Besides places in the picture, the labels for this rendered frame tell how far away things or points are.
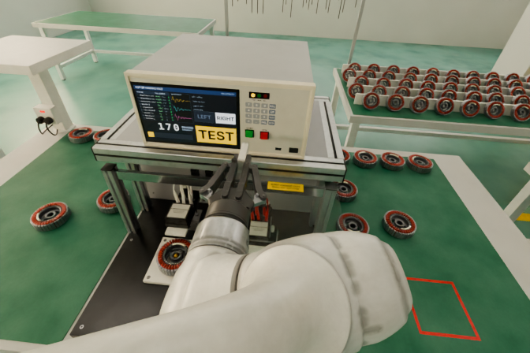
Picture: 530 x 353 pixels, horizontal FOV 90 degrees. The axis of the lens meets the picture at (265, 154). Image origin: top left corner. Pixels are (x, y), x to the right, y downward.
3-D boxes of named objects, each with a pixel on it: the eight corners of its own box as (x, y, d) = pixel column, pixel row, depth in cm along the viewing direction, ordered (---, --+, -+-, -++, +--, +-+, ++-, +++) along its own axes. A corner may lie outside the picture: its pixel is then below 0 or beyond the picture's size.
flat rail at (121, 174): (328, 198, 74) (330, 191, 72) (111, 178, 77) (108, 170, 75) (327, 195, 75) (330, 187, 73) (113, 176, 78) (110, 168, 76)
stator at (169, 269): (188, 279, 77) (187, 273, 75) (151, 274, 78) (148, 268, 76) (200, 246, 86) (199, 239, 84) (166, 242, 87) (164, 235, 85)
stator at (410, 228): (375, 219, 102) (378, 212, 100) (399, 213, 105) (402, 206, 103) (394, 243, 94) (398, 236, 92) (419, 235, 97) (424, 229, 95)
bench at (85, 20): (204, 92, 364) (198, 33, 319) (57, 80, 374) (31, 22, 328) (219, 69, 436) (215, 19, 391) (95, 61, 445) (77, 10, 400)
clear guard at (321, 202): (345, 290, 54) (352, 275, 51) (229, 278, 55) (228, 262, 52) (329, 182, 80) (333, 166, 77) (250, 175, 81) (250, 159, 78)
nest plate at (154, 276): (194, 288, 77) (193, 286, 76) (143, 283, 77) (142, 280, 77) (207, 243, 89) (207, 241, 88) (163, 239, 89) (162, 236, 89)
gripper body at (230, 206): (201, 241, 46) (214, 202, 54) (249, 247, 46) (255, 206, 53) (196, 213, 42) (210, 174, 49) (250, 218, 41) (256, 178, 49)
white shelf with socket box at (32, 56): (79, 167, 119) (28, 65, 92) (0, 161, 121) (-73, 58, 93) (119, 127, 147) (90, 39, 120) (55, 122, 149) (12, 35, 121)
